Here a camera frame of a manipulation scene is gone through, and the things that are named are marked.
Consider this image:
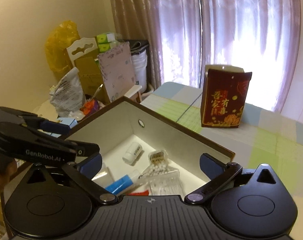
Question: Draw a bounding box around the operator hand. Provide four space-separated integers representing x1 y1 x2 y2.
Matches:
0 158 17 192

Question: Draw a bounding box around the brown cardboard box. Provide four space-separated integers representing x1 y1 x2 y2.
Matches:
66 38 104 96

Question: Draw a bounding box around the green tissue pack stack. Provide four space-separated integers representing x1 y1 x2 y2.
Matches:
95 33 122 53

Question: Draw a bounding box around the purple window curtain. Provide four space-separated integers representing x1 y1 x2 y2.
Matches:
111 0 301 112

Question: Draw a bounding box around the translucent plastic case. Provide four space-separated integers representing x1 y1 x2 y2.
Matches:
92 163 114 188

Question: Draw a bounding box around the orange small object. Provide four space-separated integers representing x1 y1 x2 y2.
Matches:
80 99 100 116

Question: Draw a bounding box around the white bucket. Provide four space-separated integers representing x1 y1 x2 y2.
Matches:
129 40 149 93

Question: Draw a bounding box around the grey foil bag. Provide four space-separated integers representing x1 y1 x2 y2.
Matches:
50 67 85 118

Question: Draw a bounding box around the large brown storage box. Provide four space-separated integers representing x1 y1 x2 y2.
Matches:
65 97 235 194

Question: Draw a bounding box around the red candy wrapper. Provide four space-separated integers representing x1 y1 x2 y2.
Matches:
128 190 149 196

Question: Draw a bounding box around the checked tablecloth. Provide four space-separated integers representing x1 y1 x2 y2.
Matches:
140 81 303 205

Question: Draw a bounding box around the blue toothpaste tube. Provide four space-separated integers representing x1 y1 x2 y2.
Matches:
105 170 141 195

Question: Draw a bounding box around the small white bottle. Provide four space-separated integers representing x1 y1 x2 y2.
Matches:
122 142 143 165

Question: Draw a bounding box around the yellow plastic bag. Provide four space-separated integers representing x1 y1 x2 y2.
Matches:
45 20 80 76

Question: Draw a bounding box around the clear plastic floss box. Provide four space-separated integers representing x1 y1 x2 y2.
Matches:
149 170 184 197

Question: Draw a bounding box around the light blue carton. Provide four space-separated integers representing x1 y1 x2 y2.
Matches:
56 118 78 128

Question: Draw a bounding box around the red gold gift bag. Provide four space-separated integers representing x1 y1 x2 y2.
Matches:
200 64 252 128

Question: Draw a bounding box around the cotton swab packet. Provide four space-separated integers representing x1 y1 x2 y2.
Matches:
139 150 178 179

